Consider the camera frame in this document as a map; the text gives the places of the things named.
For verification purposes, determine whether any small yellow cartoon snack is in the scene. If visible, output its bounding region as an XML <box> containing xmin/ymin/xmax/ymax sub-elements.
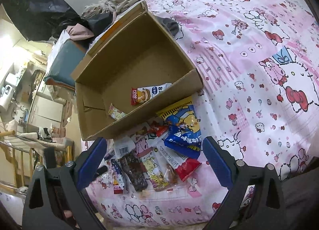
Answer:
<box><xmin>108</xmin><ymin>103</ymin><xmax>127</xmax><ymax>121</ymax></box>

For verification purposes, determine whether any red white rice cake snack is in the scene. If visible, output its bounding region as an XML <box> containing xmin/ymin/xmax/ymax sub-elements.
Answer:
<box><xmin>131</xmin><ymin>83</ymin><xmax>172</xmax><ymax>105</ymax></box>

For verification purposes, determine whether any blue white bar snack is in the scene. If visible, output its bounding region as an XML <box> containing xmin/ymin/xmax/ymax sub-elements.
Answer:
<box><xmin>111</xmin><ymin>159</ymin><xmax>127</xmax><ymax>194</ymax></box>

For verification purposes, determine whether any small red candy wrapper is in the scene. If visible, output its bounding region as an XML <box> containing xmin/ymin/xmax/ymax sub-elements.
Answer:
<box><xmin>148</xmin><ymin>121</ymin><xmax>169</xmax><ymax>137</ymax></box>

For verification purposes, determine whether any pink cloth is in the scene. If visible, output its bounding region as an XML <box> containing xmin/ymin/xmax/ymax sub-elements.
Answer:
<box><xmin>66</xmin><ymin>23</ymin><xmax>94</xmax><ymax>41</ymax></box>

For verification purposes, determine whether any yellow cartoon biscuit packet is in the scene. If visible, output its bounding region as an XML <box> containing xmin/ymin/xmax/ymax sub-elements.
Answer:
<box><xmin>141</xmin><ymin>148</ymin><xmax>169</xmax><ymax>191</ymax></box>

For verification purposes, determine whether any dark sock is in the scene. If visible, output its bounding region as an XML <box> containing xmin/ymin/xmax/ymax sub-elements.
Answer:
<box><xmin>156</xmin><ymin>16</ymin><xmax>179</xmax><ymax>37</ymax></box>

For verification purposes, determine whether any brown cardboard box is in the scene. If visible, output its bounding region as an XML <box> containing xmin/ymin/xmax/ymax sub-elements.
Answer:
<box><xmin>71</xmin><ymin>1</ymin><xmax>203</xmax><ymax>140</ymax></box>

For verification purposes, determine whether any teal cushion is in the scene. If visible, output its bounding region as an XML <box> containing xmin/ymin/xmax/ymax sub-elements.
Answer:
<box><xmin>44</xmin><ymin>39</ymin><xmax>87</xmax><ymax>91</ymax></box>

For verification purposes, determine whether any dark brown jerky packet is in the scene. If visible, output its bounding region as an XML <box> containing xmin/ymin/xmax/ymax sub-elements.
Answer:
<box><xmin>119</xmin><ymin>153</ymin><xmax>148</xmax><ymax>192</ymax></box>

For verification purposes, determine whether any blue yellow tiger snack bag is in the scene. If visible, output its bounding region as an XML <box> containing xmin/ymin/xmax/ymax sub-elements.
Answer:
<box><xmin>156</xmin><ymin>96</ymin><xmax>202</xmax><ymax>159</ymax></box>

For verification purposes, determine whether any white red long snack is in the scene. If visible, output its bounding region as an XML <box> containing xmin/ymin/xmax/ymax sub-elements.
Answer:
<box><xmin>154</xmin><ymin>131</ymin><xmax>201</xmax><ymax>182</ymax></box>

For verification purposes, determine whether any clear packet orange snack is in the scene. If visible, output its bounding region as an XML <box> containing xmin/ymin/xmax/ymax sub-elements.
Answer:
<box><xmin>163</xmin><ymin>163</ymin><xmax>178</xmax><ymax>186</ymax></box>

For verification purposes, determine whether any black plastic bag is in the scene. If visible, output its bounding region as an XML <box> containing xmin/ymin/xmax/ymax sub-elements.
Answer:
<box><xmin>2</xmin><ymin>0</ymin><xmax>87</xmax><ymax>41</ymax></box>

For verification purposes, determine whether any pink cartoon bed sheet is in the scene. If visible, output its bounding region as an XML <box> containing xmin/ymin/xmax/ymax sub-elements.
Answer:
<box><xmin>87</xmin><ymin>0</ymin><xmax>318</xmax><ymax>228</ymax></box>

